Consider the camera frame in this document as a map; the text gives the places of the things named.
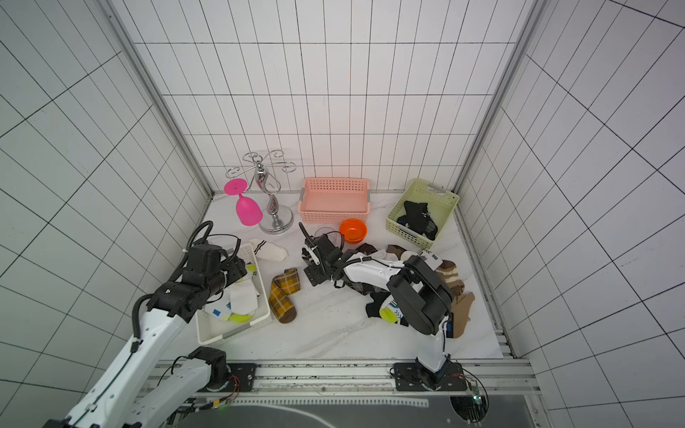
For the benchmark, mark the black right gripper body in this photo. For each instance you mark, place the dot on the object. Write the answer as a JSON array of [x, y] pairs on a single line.
[[315, 266]]

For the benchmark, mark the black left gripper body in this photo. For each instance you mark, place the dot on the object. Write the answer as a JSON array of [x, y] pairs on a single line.
[[229, 273]]

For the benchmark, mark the white blue yellow sock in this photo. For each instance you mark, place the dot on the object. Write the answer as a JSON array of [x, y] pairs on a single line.
[[222, 311]]

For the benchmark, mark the white sock black striped cuff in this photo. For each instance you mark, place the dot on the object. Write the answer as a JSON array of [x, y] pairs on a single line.
[[243, 298]]

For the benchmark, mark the brown yellow plaid sock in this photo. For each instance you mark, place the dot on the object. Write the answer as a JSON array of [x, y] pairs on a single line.
[[282, 287]]

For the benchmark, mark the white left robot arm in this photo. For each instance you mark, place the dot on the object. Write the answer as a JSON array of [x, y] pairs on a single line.
[[158, 319]]

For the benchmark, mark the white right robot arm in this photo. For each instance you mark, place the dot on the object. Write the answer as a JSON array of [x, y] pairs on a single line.
[[411, 289]]

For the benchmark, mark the white perforated plastic basket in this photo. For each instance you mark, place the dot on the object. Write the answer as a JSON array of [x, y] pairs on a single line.
[[212, 330]]

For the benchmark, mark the pink perforated plastic basket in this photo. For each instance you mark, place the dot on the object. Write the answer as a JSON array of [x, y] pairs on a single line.
[[334, 200]]

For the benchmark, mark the green perforated plastic basket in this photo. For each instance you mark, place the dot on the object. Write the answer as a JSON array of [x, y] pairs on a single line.
[[441, 204]]

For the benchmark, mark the clear plastic cup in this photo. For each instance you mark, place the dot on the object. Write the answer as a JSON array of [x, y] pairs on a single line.
[[332, 234]]

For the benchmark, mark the orange plastic bowl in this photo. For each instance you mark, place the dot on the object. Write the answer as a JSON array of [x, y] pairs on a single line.
[[354, 231]]

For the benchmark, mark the brown argyle sock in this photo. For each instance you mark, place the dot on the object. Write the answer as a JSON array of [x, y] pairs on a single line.
[[391, 252]]

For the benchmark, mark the cream sock with black stripes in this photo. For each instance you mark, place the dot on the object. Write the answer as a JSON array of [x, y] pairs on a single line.
[[266, 250]]

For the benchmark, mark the chrome glass holder stand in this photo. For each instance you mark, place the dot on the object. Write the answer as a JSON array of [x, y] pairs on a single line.
[[277, 221]]

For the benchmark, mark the black grey argyle sock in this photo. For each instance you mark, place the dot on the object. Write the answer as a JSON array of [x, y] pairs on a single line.
[[377, 295]]

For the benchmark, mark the pink plastic wine glass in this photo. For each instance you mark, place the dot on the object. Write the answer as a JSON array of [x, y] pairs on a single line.
[[248, 211]]

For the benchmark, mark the white sock neon yellow toe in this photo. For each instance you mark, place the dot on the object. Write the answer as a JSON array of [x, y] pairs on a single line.
[[390, 312]]

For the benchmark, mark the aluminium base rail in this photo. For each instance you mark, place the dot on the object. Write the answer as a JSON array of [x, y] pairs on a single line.
[[319, 382]]

